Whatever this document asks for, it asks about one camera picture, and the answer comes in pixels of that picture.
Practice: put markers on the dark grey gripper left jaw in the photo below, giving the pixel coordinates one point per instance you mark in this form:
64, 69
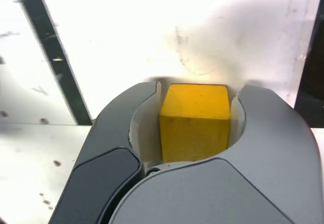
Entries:
106, 138

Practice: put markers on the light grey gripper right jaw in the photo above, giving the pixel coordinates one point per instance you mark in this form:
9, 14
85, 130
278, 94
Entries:
253, 183

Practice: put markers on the yellow cube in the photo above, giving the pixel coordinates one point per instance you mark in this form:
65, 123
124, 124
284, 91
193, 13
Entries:
195, 123

